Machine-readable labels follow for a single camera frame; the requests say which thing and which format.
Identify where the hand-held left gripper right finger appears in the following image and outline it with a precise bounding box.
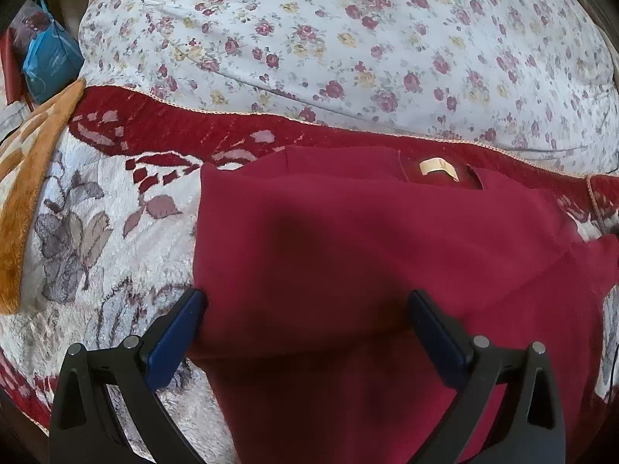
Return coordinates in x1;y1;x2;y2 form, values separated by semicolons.
407;289;566;464

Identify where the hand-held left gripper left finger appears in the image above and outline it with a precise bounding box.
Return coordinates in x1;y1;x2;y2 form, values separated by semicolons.
50;288;209;464

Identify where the dark red small garment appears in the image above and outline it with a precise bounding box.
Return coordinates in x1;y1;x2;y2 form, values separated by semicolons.
191;147;619;464

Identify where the red and white plush blanket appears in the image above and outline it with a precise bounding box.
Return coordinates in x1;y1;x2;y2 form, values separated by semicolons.
0;82;619;464

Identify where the orange plush blanket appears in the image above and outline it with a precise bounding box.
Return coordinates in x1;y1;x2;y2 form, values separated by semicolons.
0;80;87;315

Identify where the blue plastic bag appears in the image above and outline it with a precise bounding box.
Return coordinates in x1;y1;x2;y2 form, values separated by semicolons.
23;10;85;104

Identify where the red board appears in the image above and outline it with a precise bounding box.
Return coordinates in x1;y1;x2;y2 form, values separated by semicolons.
0;29;23;107

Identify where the white floral quilt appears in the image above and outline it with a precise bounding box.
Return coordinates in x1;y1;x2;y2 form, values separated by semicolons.
77;0;619;177

